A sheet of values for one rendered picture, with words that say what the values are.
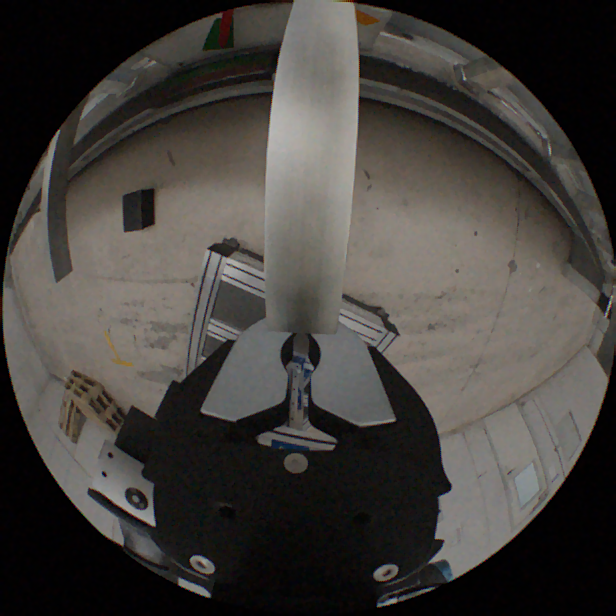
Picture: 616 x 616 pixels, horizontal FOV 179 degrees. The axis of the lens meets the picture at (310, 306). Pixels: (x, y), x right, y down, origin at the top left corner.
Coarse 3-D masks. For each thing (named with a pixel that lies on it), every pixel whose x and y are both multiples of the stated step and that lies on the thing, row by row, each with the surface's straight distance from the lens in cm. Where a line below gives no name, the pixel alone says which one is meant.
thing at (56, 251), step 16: (80, 112) 30; (64, 128) 28; (64, 144) 28; (48, 160) 28; (64, 160) 27; (48, 176) 26; (64, 176) 27; (48, 192) 26; (64, 192) 26; (48, 208) 25; (64, 208) 26; (48, 224) 25; (64, 224) 26; (48, 240) 25; (64, 240) 26; (48, 256) 26; (64, 256) 26; (48, 272) 27; (64, 272) 26
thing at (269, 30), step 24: (192, 24) 29; (240, 24) 29; (264, 24) 29; (360, 24) 29; (384, 24) 28; (144, 48) 32; (168, 48) 33; (192, 48) 33; (240, 48) 34; (360, 48) 33
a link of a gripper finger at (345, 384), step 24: (312, 336) 10; (336, 336) 10; (312, 360) 10; (336, 360) 9; (360, 360) 9; (312, 384) 8; (336, 384) 8; (360, 384) 8; (312, 408) 8; (336, 408) 7; (360, 408) 7; (384, 408) 8; (336, 432) 8
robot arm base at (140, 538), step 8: (120, 520) 50; (128, 528) 48; (128, 536) 49; (136, 536) 47; (144, 536) 46; (128, 544) 51; (136, 544) 49; (144, 544) 47; (152, 544) 46; (136, 552) 50; (144, 552) 49; (152, 552) 48; (160, 552) 48; (144, 560) 50; (152, 560) 50; (160, 560) 49; (168, 560) 50; (160, 568) 50; (168, 568) 51
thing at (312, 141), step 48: (336, 0) 15; (288, 48) 10; (336, 48) 10; (288, 96) 9; (336, 96) 9; (288, 144) 8; (336, 144) 8; (288, 192) 8; (336, 192) 8; (288, 240) 8; (336, 240) 8; (288, 288) 8; (336, 288) 8
